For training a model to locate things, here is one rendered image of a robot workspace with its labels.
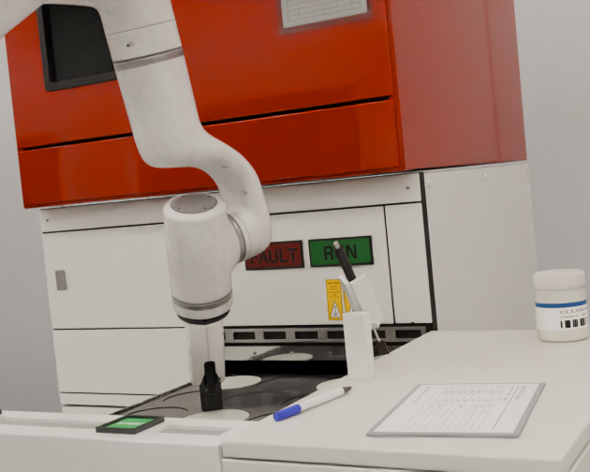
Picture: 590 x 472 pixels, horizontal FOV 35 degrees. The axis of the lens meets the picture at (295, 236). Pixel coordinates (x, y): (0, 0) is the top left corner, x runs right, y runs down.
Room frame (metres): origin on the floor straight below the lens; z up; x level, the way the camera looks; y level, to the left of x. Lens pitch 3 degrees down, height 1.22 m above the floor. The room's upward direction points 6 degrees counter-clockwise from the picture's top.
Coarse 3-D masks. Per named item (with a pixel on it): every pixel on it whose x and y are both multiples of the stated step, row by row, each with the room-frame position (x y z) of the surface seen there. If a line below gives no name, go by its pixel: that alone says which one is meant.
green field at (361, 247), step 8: (336, 240) 1.56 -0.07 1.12; (344, 240) 1.55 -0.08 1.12; (352, 240) 1.54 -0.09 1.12; (360, 240) 1.54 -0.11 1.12; (368, 240) 1.53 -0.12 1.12; (312, 248) 1.58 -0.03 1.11; (320, 248) 1.57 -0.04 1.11; (328, 248) 1.56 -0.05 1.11; (344, 248) 1.55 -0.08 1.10; (352, 248) 1.54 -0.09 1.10; (360, 248) 1.54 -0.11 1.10; (368, 248) 1.53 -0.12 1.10; (312, 256) 1.58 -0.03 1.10; (320, 256) 1.57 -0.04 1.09; (328, 256) 1.57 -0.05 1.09; (352, 256) 1.54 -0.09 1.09; (360, 256) 1.54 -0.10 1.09; (368, 256) 1.53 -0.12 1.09; (312, 264) 1.58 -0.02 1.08; (320, 264) 1.57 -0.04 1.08
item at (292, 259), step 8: (272, 248) 1.62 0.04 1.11; (280, 248) 1.61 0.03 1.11; (288, 248) 1.60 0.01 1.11; (296, 248) 1.59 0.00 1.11; (256, 256) 1.63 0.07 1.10; (264, 256) 1.62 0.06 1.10; (272, 256) 1.62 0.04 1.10; (280, 256) 1.61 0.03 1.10; (288, 256) 1.60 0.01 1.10; (296, 256) 1.59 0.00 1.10; (248, 264) 1.64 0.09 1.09; (256, 264) 1.63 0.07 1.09; (264, 264) 1.63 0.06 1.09; (272, 264) 1.62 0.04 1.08; (280, 264) 1.61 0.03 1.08; (288, 264) 1.60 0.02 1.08; (296, 264) 1.60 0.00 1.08
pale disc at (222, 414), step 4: (200, 412) 1.35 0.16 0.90; (204, 412) 1.35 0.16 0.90; (208, 412) 1.34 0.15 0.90; (212, 412) 1.34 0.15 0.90; (216, 412) 1.34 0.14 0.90; (220, 412) 1.34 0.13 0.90; (224, 412) 1.34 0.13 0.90; (228, 412) 1.33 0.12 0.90; (232, 412) 1.33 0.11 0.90; (236, 412) 1.33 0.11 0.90; (240, 412) 1.33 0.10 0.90; (244, 412) 1.32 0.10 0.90; (188, 416) 1.33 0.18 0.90; (192, 416) 1.33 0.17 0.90; (196, 416) 1.33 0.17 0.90; (200, 416) 1.33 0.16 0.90; (204, 416) 1.32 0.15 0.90; (208, 416) 1.32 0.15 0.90; (212, 416) 1.32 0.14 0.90; (216, 416) 1.32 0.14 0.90; (220, 416) 1.31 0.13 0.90; (224, 416) 1.31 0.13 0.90; (228, 416) 1.31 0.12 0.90; (232, 416) 1.31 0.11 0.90; (236, 416) 1.31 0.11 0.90; (240, 416) 1.30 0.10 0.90; (244, 416) 1.30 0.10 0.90; (248, 416) 1.30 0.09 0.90
